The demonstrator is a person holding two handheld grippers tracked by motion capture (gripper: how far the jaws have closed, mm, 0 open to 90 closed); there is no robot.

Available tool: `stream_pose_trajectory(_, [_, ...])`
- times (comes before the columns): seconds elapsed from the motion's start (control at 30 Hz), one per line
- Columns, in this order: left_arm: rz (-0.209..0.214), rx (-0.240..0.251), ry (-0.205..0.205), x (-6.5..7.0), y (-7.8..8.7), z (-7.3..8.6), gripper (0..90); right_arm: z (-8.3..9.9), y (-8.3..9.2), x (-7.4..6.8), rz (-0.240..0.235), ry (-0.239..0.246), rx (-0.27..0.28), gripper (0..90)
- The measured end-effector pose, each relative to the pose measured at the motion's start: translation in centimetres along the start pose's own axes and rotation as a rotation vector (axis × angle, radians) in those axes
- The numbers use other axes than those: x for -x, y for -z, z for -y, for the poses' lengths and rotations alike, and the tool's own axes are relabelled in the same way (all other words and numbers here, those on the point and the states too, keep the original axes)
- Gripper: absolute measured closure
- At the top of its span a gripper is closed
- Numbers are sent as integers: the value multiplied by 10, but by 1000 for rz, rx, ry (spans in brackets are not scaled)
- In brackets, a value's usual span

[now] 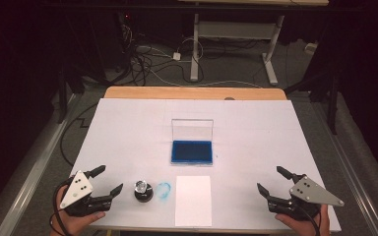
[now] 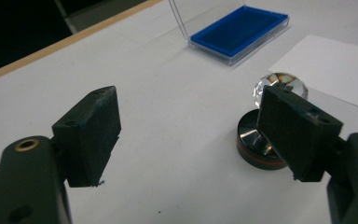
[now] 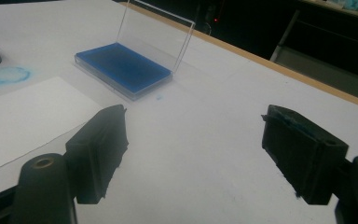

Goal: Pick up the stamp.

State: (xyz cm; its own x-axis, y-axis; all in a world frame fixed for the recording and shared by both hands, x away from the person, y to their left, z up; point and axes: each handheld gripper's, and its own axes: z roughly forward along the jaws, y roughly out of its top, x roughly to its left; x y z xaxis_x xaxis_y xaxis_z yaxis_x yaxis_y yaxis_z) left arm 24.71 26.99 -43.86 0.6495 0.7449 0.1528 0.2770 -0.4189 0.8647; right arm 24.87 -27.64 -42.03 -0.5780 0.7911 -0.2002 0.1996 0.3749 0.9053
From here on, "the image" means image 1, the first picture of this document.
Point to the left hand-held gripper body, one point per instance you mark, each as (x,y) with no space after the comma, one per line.
(77,188)

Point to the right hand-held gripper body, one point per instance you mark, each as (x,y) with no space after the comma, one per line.
(311,191)

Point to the black round stamp clear knob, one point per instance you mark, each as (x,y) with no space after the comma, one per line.
(143,195)

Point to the small white paper sheet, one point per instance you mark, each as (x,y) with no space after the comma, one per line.
(193,203)

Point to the blue ink pad clear lid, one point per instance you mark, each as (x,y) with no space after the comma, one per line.
(192,152)

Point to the person's left hand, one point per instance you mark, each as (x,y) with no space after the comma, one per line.
(75,224)

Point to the person's right hand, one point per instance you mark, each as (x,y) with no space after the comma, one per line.
(297,226)

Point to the black stand leg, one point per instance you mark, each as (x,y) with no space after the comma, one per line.
(333,111)
(61,105)

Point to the dark round table grommet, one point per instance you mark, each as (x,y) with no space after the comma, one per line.
(229,98)

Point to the white power adapter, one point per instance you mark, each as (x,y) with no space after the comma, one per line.
(176,56)

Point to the grey metal floor rail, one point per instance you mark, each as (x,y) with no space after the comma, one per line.
(29,177)
(351,173)

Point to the white desk frame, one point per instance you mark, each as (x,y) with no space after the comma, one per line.
(236,30)

